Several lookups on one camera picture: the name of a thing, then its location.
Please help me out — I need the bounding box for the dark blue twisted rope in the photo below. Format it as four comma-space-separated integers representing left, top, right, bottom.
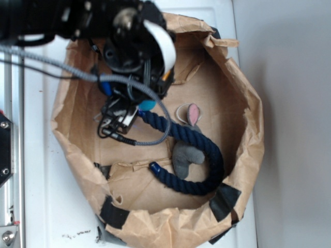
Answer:
138, 109, 224, 195

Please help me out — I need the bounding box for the black bracket with screws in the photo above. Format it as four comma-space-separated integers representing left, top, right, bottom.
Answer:
0, 110, 14, 188

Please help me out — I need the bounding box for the grey braided cable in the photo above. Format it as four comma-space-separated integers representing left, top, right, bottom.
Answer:
0, 45, 172, 147

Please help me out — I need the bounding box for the grey plush mouse toy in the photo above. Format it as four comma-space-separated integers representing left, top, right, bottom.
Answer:
172, 103, 205, 179

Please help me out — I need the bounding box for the blue dimpled ball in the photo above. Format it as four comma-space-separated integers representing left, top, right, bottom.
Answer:
139, 100, 156, 111

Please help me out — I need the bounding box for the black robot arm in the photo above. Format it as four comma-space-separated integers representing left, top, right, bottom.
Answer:
1, 1, 176, 98

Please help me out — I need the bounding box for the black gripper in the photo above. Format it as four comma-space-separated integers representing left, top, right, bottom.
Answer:
98, 59, 174, 103

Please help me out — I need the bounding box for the brown paper bag bin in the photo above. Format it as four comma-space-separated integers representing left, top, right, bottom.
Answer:
51, 13, 264, 247

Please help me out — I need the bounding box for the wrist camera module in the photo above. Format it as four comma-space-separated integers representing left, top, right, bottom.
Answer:
94, 96, 138, 138

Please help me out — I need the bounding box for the white flat ribbon cable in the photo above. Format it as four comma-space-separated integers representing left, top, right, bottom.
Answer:
143, 19, 177, 75

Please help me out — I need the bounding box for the thin black cable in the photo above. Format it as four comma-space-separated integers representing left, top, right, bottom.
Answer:
0, 58, 78, 80

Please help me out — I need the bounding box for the silver metal frame rail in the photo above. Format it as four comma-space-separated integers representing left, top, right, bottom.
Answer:
1, 53, 25, 247

